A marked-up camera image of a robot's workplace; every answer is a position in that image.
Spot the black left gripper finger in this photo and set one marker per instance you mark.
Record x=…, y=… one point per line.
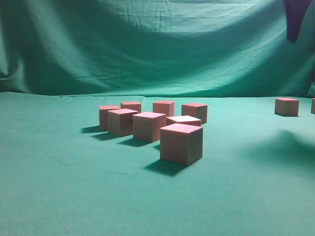
x=295, y=11

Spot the pink wooden cube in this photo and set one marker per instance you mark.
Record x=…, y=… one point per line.
x=197, y=110

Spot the pink cube row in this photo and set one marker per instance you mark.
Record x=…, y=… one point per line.
x=164, y=107

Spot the pink cube with mark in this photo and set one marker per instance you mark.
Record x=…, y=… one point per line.
x=120, y=121

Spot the green backdrop cloth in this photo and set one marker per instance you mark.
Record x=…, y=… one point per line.
x=181, y=48

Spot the green table cloth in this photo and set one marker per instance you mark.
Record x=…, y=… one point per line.
x=61, y=176

